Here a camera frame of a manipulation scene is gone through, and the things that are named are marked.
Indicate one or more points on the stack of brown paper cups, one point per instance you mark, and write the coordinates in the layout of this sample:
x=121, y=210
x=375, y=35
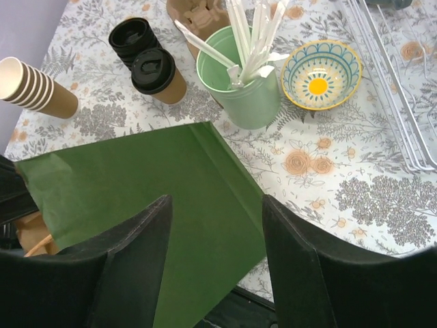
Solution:
x=35, y=91

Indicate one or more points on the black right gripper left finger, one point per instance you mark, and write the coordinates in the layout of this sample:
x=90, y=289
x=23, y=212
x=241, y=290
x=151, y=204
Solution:
x=110, y=280

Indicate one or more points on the blue yellow patterned bowl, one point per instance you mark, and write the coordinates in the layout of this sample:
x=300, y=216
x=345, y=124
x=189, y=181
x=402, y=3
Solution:
x=321, y=75

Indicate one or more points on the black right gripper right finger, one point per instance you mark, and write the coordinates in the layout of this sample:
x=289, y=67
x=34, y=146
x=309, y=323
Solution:
x=320, y=280

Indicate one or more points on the stack of black lids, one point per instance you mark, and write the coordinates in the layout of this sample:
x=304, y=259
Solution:
x=130, y=38

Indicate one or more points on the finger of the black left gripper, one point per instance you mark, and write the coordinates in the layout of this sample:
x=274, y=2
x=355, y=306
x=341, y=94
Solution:
x=16, y=201

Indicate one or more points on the paper wrapped straw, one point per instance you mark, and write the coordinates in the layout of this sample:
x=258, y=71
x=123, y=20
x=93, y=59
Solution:
x=203, y=46
x=260, y=67
x=265, y=26
x=240, y=28

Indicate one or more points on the brown paper coffee cup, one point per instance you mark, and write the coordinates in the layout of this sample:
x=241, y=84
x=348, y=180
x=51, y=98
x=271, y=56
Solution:
x=174, y=92

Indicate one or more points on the green paper bag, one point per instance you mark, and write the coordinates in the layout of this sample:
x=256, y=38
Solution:
x=216, y=232

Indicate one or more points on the white wire dish rack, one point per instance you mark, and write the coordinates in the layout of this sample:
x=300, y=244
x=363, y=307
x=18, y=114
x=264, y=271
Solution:
x=397, y=40

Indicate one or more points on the brown cardboard cup carrier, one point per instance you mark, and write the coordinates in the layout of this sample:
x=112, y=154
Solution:
x=201, y=17

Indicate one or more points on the green straw holder cup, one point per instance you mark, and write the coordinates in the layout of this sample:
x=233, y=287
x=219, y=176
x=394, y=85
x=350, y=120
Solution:
x=251, y=107

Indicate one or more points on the floral tablecloth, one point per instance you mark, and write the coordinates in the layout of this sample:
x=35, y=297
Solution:
x=340, y=169

